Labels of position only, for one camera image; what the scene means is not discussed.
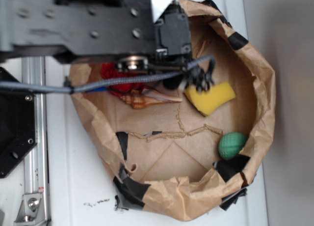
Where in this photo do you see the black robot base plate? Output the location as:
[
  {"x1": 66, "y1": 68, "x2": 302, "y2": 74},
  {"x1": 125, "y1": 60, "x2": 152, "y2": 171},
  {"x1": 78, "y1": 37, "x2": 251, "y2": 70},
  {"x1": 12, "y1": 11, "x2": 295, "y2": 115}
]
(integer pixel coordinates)
[{"x1": 0, "y1": 88, "x2": 36, "y2": 179}]

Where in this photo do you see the metal corner bracket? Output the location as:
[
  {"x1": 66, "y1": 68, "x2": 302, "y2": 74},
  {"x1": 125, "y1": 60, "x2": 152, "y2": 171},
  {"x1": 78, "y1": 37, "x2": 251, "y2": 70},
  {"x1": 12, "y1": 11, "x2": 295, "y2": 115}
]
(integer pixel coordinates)
[{"x1": 14, "y1": 193, "x2": 46, "y2": 226}]

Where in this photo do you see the aluminum extrusion rail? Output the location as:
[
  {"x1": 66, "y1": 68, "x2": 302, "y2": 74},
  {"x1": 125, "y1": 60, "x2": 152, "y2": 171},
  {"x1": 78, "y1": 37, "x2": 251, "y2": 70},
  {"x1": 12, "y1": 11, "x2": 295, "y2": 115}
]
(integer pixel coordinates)
[{"x1": 20, "y1": 56, "x2": 51, "y2": 226}]

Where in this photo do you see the green textured ball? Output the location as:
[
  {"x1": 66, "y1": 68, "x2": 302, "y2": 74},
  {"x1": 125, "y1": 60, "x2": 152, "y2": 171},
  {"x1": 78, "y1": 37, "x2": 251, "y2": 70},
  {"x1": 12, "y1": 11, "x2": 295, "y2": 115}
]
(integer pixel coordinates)
[{"x1": 218, "y1": 132, "x2": 247, "y2": 160}]

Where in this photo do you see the brown spiral seashell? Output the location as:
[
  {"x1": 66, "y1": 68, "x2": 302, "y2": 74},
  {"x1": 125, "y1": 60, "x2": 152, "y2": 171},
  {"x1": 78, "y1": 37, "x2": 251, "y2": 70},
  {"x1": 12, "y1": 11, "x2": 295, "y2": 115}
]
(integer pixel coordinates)
[{"x1": 120, "y1": 85, "x2": 183, "y2": 109}]

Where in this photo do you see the gray braided cable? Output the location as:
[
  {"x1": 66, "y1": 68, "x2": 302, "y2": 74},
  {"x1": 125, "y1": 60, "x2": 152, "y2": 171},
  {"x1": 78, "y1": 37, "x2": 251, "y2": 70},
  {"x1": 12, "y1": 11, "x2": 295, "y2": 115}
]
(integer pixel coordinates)
[{"x1": 0, "y1": 54, "x2": 216, "y2": 94}]

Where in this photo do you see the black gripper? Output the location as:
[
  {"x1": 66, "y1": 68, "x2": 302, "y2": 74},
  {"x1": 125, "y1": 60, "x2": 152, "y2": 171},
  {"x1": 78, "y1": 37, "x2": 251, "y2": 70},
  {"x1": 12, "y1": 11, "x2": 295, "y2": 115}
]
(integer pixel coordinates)
[{"x1": 147, "y1": 1, "x2": 214, "y2": 92}]

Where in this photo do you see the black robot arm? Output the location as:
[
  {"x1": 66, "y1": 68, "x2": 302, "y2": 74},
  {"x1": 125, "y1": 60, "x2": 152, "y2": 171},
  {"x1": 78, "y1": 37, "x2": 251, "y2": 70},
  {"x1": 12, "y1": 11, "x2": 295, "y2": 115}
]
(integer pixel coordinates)
[{"x1": 0, "y1": 0, "x2": 215, "y2": 94}]

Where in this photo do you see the brown paper bag bin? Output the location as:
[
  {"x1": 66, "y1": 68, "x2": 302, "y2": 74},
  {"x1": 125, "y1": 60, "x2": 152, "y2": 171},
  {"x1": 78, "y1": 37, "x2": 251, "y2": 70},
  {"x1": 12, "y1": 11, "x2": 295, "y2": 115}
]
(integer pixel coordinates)
[{"x1": 72, "y1": 0, "x2": 276, "y2": 221}]

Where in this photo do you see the red crumpled paper flower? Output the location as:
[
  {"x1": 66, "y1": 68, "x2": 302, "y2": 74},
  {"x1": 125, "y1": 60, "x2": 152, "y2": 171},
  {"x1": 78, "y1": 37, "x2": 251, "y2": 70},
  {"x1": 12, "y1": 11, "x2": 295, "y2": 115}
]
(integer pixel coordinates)
[{"x1": 101, "y1": 62, "x2": 143, "y2": 97}]

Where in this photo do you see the yellow sponge piece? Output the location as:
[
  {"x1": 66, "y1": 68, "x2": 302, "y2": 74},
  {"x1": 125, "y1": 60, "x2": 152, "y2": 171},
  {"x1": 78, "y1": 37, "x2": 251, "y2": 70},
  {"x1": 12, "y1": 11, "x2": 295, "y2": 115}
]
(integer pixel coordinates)
[{"x1": 184, "y1": 82, "x2": 236, "y2": 116}]

